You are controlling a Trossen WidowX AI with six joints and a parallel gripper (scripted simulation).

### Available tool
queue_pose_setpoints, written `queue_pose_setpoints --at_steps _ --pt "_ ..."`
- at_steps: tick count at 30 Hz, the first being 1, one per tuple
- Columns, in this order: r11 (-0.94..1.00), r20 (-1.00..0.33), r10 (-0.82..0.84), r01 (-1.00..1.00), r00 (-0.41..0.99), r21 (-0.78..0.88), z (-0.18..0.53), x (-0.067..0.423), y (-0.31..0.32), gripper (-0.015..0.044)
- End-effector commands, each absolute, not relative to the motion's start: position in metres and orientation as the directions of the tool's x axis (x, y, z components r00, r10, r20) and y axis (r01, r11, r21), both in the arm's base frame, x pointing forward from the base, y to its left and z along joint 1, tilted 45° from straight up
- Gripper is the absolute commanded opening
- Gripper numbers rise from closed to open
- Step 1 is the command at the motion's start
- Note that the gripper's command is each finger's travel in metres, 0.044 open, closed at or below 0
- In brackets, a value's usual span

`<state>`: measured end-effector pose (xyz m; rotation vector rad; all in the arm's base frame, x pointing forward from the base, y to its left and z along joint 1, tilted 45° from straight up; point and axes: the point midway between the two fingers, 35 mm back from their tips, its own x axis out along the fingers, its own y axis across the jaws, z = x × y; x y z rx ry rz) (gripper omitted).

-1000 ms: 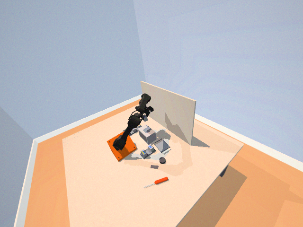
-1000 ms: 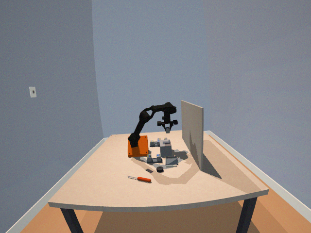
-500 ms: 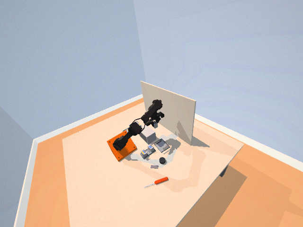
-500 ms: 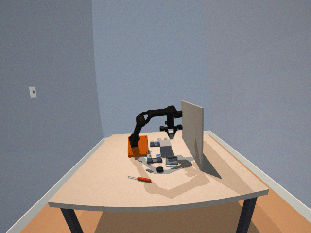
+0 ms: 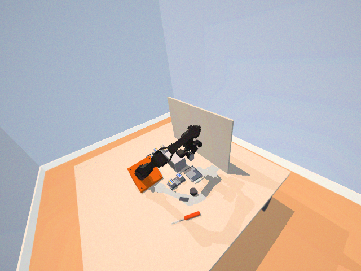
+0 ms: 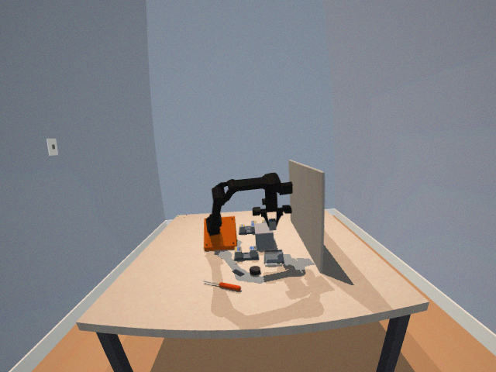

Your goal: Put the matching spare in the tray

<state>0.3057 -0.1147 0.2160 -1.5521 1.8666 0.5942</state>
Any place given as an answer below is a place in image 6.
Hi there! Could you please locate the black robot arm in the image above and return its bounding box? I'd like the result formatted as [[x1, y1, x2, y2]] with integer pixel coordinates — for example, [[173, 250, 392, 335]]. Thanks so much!
[[206, 173, 292, 236]]

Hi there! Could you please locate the orange-handled screwdriver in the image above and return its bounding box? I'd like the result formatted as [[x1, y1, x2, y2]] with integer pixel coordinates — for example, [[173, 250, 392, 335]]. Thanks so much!
[[204, 281, 242, 291]]

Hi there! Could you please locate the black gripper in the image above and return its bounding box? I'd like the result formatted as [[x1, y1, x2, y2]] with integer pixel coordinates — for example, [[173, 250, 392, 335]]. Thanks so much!
[[253, 197, 291, 227]]

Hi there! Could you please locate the beige flat panel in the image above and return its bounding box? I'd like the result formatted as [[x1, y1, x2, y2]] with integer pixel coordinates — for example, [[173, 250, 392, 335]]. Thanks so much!
[[288, 160, 326, 273]]

